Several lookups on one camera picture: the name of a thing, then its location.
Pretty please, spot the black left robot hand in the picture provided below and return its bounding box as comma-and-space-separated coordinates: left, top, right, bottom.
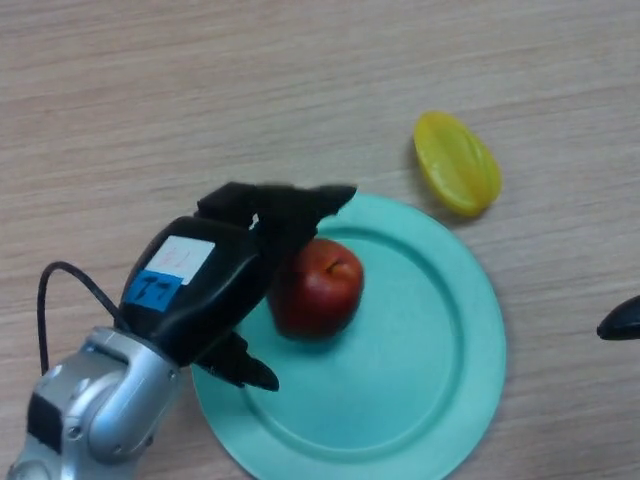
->
118, 182, 358, 392

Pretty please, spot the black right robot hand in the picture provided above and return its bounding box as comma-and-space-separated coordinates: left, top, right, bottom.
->
596, 294, 640, 342

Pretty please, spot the red apple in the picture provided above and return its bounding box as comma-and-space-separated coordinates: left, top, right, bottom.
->
269, 237, 365, 340

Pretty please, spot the green round plate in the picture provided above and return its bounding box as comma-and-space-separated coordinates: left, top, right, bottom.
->
190, 192, 508, 480

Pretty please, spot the yellow starfruit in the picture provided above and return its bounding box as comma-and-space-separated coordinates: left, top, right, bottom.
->
413, 110, 503, 218

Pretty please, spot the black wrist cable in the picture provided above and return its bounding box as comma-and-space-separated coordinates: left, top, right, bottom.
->
37, 261, 132, 376

